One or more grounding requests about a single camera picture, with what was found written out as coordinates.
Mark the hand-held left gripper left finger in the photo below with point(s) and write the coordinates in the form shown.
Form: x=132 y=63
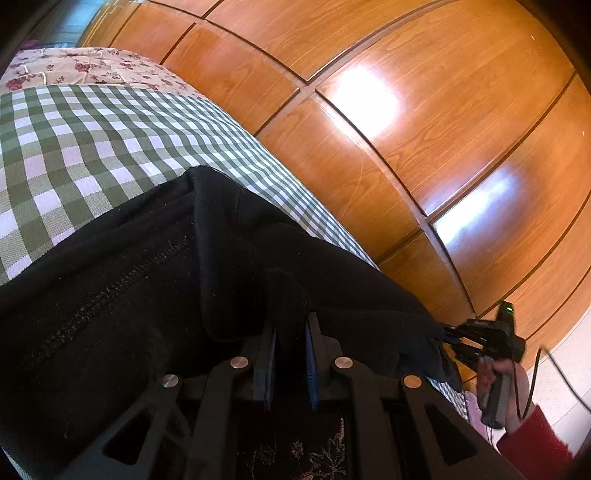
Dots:
x=269 y=369

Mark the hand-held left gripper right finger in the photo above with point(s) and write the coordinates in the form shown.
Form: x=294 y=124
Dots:
x=313 y=369

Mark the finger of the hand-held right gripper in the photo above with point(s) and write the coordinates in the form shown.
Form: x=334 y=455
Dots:
x=455 y=331
x=461 y=356

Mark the black pants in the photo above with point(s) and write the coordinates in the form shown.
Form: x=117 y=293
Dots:
x=138 y=295

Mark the person's right forearm red sleeve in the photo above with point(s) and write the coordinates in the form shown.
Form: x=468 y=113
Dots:
x=535 y=443

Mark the person's right hand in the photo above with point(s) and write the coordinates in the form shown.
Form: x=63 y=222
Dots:
x=517 y=392

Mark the pink bed sheet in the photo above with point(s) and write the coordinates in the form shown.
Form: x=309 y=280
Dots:
x=480 y=420

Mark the dark embroidered cloth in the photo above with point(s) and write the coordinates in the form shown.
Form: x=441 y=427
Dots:
x=295 y=447

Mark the wooden wardrobe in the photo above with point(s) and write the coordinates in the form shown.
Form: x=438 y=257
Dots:
x=369 y=138

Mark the green checked bed blanket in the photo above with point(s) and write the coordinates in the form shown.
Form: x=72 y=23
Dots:
x=92 y=152

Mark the floral bedding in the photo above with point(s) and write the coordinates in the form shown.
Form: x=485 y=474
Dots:
x=92 y=67

